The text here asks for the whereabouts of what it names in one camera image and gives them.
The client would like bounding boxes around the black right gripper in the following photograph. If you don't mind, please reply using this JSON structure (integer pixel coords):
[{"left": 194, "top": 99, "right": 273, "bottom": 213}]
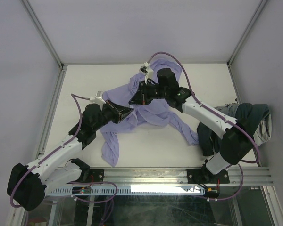
[{"left": 129, "top": 80, "right": 168, "bottom": 105}]

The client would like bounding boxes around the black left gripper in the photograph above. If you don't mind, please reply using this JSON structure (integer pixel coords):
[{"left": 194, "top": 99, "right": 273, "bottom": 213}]
[{"left": 93, "top": 99, "right": 133, "bottom": 131}]

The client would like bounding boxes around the lilac purple jacket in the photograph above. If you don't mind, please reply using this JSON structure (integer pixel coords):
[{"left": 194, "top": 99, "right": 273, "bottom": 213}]
[{"left": 100, "top": 73, "right": 199, "bottom": 167}]

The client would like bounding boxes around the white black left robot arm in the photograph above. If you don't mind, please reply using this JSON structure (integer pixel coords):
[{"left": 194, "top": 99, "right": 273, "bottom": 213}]
[{"left": 7, "top": 100, "right": 133, "bottom": 211}]

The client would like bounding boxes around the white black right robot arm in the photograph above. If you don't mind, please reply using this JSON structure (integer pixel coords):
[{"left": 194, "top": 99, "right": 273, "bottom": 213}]
[{"left": 129, "top": 66, "right": 255, "bottom": 182}]

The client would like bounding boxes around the dark green grey jacket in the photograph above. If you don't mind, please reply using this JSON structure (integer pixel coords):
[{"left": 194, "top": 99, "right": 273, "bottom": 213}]
[{"left": 197, "top": 103, "right": 272, "bottom": 156}]

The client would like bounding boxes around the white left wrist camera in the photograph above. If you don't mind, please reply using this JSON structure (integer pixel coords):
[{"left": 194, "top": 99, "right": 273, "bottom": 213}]
[{"left": 90, "top": 91, "right": 106, "bottom": 105}]

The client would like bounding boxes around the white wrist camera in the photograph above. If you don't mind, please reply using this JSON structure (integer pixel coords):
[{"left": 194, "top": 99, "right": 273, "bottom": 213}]
[
  {"left": 139, "top": 62, "right": 153, "bottom": 83},
  {"left": 90, "top": 91, "right": 106, "bottom": 105}
]

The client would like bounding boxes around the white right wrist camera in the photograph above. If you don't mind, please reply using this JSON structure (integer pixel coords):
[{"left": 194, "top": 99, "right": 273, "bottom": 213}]
[{"left": 139, "top": 62, "right": 153, "bottom": 83}]

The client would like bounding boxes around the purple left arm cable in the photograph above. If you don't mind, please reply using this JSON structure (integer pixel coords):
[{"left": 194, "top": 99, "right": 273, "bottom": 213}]
[{"left": 9, "top": 93, "right": 118, "bottom": 208}]

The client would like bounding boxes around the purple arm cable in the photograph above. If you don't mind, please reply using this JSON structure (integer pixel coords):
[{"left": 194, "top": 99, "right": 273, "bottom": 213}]
[
  {"left": 148, "top": 51, "right": 261, "bottom": 202},
  {"left": 9, "top": 93, "right": 118, "bottom": 208}
]

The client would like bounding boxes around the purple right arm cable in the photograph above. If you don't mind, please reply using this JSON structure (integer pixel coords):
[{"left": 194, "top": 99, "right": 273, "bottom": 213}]
[{"left": 148, "top": 51, "right": 261, "bottom": 202}]

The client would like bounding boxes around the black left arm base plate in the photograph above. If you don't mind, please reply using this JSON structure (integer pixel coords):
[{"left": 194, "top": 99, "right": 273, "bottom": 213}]
[{"left": 69, "top": 169, "right": 105, "bottom": 184}]

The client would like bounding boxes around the white slotted cable duct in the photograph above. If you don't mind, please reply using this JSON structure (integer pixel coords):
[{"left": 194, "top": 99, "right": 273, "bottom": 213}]
[{"left": 46, "top": 185, "right": 205, "bottom": 196}]

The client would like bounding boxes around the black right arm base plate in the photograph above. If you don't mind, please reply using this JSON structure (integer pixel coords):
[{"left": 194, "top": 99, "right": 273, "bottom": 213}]
[{"left": 186, "top": 168, "right": 230, "bottom": 184}]

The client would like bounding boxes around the aluminium mounting rail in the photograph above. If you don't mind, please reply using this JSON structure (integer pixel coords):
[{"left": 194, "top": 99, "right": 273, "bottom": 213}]
[{"left": 20, "top": 166, "right": 273, "bottom": 186}]

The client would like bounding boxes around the aluminium left frame post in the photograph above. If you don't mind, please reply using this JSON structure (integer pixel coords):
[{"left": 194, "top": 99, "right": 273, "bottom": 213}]
[{"left": 20, "top": 0, "right": 64, "bottom": 69}]

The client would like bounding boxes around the aluminium frame post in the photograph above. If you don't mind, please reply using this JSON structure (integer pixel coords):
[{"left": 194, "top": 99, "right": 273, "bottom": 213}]
[
  {"left": 20, "top": 0, "right": 64, "bottom": 69},
  {"left": 227, "top": 0, "right": 269, "bottom": 67}
]

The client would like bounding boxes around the aluminium right frame post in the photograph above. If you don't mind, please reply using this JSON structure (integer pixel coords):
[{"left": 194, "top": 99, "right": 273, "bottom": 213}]
[{"left": 227, "top": 0, "right": 269, "bottom": 67}]

